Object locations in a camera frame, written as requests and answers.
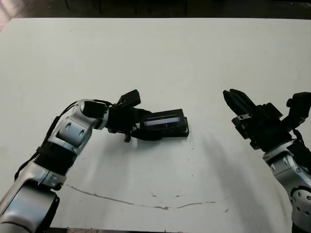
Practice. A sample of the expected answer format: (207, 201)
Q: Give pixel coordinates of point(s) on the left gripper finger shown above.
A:
(148, 136)
(145, 113)

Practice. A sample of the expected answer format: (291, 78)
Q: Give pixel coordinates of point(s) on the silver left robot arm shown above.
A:
(73, 126)

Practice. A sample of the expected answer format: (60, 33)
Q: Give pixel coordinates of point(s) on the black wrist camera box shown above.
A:
(300, 106)
(130, 98)

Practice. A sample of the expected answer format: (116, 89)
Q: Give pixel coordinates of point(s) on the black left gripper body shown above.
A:
(121, 120)

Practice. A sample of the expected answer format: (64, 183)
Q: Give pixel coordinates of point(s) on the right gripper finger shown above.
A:
(244, 102)
(232, 103)

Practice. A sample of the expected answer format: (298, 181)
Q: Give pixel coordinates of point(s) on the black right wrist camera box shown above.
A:
(300, 106)

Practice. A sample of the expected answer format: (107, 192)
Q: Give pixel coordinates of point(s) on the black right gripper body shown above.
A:
(267, 131)

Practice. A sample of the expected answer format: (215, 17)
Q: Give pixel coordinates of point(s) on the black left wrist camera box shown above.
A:
(130, 98)

